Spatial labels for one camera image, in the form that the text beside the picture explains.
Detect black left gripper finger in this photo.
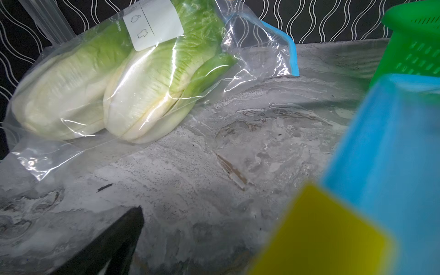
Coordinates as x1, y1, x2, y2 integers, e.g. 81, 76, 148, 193
52, 206, 144, 275

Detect pale chinese cabbage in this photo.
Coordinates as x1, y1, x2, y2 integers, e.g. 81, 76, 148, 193
10, 19, 134, 140
103, 1, 236, 143

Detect zip-top bag with two cabbages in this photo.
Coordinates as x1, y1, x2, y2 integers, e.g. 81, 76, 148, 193
3, 1, 299, 181

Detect yellow zip slider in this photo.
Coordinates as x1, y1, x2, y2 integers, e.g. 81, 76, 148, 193
248, 182, 396, 275

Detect zip-top bag blue seal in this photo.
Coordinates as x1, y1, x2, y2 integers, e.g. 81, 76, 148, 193
322, 74, 440, 275

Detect green plastic basket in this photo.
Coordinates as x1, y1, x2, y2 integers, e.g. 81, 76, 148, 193
370, 0, 440, 87

